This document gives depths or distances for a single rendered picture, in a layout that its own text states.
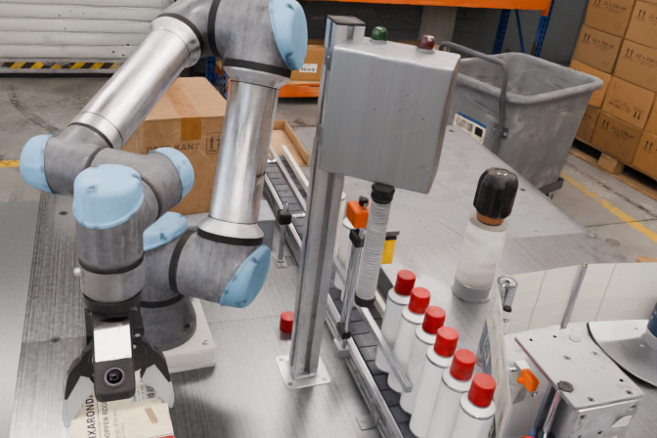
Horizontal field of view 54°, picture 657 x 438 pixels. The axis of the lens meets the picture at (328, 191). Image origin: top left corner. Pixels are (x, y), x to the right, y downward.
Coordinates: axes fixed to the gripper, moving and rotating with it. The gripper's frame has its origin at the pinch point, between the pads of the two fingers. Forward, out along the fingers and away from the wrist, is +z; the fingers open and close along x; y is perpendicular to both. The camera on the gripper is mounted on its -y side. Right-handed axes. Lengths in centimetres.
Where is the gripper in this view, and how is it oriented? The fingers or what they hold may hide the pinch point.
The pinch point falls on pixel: (120, 419)
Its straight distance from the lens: 96.8
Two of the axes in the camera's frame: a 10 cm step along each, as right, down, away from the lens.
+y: -3.5, -4.4, 8.2
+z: -1.0, 8.9, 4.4
